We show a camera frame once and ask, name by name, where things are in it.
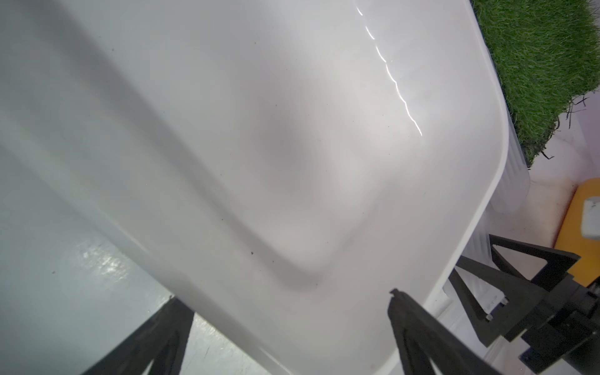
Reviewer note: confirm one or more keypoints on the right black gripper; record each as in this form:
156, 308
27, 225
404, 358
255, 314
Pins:
571, 333

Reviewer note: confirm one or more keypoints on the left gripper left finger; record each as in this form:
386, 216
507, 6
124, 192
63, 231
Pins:
156, 347

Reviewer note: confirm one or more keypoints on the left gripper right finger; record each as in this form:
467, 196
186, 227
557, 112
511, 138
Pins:
427, 347

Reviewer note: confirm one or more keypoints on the yellow plastic storage box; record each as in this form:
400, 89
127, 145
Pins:
586, 270

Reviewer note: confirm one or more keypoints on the white plastic storage box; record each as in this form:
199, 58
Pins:
280, 166

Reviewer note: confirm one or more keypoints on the clear pencil case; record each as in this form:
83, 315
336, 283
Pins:
515, 182

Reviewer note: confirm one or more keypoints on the green artificial grass mat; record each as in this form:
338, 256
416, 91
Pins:
546, 55

